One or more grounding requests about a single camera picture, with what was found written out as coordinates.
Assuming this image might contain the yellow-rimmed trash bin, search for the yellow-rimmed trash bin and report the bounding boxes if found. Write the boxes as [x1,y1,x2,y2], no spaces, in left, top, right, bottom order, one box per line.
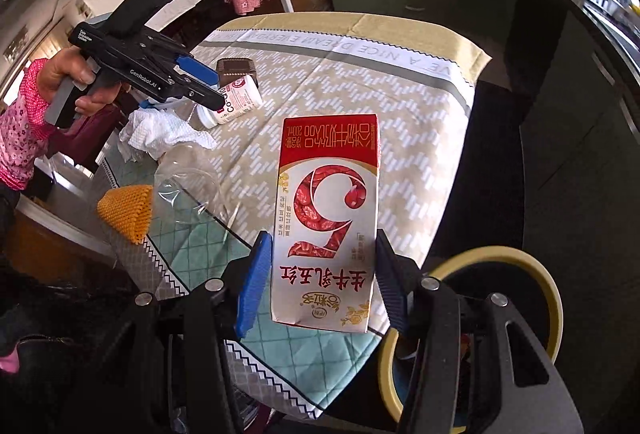
[377,247,566,421]

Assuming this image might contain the clear plastic bottle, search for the clear plastic bottle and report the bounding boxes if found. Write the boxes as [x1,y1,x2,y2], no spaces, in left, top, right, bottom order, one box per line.
[152,144,237,236]

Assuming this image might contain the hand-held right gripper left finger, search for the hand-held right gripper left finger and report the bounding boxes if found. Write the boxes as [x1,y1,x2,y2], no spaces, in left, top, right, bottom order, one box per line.
[100,230,275,434]

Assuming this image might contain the small dark box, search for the small dark box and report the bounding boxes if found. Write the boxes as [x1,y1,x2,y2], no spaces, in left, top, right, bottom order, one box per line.
[216,58,257,88]

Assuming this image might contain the red and white milk carton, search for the red and white milk carton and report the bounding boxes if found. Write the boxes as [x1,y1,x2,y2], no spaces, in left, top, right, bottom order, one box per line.
[270,114,383,333]

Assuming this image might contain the orange foam fruit net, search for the orange foam fruit net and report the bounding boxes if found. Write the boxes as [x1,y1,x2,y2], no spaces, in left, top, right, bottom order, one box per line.
[96,184,155,246]

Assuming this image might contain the crumpled white tissue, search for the crumpled white tissue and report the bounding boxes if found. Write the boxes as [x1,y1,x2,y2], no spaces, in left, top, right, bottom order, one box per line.
[119,107,217,163]

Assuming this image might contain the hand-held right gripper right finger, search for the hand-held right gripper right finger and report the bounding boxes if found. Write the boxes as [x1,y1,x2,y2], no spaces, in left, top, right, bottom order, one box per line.
[375,229,586,434]

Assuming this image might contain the dark cloth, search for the dark cloth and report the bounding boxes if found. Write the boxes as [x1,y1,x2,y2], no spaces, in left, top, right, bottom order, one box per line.
[0,281,138,434]

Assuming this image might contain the patterned tablecloth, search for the patterned tablecloth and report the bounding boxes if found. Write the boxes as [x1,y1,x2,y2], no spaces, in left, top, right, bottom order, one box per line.
[97,12,493,420]

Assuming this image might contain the white bottle with red label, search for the white bottle with red label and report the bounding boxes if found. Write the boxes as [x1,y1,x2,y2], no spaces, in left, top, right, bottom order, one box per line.
[197,74,264,129]

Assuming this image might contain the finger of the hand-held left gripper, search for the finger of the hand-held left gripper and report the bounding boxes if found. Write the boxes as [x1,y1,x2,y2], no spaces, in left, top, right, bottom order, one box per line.
[145,34,222,88]
[150,64,227,111]

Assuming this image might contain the dark green counter cabinet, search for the dark green counter cabinet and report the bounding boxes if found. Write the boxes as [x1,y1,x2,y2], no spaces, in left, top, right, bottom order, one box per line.
[517,0,640,295]

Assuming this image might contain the person's left hand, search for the person's left hand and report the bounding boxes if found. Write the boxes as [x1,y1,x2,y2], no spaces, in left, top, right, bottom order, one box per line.
[39,47,133,116]

